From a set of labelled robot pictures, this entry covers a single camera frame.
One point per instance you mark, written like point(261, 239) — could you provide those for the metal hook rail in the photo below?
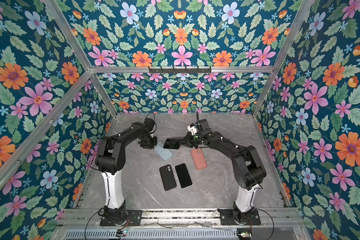
point(179, 70)

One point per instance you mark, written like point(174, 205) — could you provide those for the black phone case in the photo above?
point(168, 178)

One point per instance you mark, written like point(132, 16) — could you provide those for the aluminium frame post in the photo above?
point(300, 17)
point(10, 167)

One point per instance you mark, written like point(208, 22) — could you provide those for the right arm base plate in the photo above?
point(240, 217)

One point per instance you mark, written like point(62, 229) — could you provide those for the aluminium front rail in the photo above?
point(186, 218)

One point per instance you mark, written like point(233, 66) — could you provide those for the aluminium frame post left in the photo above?
point(10, 167)

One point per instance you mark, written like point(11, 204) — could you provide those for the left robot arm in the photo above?
point(111, 158)

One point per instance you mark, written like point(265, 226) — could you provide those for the pink phone case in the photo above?
point(199, 159)

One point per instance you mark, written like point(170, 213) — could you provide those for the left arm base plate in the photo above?
point(110, 218)

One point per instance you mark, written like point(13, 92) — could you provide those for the aluminium frame post right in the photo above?
point(300, 17)

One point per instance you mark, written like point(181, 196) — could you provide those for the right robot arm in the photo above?
point(249, 170)

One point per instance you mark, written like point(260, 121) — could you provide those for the purple edged smartphone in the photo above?
point(172, 144)

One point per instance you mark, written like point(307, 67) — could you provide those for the light blue phone case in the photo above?
point(164, 154)

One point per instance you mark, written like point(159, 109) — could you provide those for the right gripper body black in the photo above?
point(194, 140)

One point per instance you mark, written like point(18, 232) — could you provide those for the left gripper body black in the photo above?
point(146, 142)

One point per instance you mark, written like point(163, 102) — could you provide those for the black smartphone face up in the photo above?
point(183, 175)

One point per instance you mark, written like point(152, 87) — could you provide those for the white vented cable duct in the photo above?
point(152, 234)

